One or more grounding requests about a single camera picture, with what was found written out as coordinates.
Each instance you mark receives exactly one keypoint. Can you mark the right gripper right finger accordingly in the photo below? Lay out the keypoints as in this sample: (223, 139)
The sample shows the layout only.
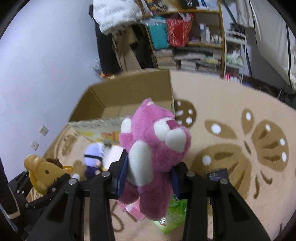
(233, 219)

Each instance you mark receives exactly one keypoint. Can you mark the purple plush doll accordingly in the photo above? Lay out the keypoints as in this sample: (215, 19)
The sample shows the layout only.
(93, 156)

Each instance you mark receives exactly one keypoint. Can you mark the yellow plush dog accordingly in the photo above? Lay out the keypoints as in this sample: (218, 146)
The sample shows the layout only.
(43, 173)

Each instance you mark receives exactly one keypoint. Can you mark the red gift bag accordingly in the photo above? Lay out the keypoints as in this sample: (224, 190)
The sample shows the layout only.
(178, 29)

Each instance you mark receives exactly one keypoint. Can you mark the wall socket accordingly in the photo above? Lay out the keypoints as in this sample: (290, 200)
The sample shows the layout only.
(34, 145)
(43, 130)

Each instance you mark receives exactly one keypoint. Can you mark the cardboard box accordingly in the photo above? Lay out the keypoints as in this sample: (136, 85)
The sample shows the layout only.
(100, 111)

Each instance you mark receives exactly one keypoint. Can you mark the wooden bookshelf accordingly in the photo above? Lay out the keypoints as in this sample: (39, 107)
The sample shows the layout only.
(205, 50)

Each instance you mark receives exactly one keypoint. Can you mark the upper wall socket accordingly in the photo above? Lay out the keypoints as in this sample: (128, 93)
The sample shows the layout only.
(43, 130)

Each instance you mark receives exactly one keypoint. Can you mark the pink plush bear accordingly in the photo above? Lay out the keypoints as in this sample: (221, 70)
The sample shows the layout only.
(155, 143)

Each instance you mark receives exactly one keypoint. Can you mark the green tissue pack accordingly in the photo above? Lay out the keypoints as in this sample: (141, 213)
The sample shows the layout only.
(175, 215)

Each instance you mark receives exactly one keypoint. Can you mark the white puffer jacket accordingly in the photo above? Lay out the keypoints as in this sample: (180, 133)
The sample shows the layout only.
(115, 15)

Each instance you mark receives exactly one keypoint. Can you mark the lower wall socket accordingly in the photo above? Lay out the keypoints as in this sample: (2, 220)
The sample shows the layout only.
(34, 145)

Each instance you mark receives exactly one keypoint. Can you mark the teal bag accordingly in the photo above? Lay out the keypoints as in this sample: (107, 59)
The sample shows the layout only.
(158, 32)

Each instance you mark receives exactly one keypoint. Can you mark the beige patterned rug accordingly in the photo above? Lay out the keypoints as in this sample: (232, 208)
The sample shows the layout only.
(246, 131)

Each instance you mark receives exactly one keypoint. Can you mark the black coat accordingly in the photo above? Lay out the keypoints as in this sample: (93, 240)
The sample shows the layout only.
(107, 56)

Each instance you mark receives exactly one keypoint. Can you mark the black tissue pack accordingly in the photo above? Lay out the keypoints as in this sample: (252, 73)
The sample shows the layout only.
(216, 175)

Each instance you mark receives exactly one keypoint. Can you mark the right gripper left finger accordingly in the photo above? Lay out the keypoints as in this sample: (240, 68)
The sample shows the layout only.
(63, 215)

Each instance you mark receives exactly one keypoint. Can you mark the white rolling cart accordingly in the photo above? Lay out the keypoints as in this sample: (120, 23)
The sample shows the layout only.
(235, 56)

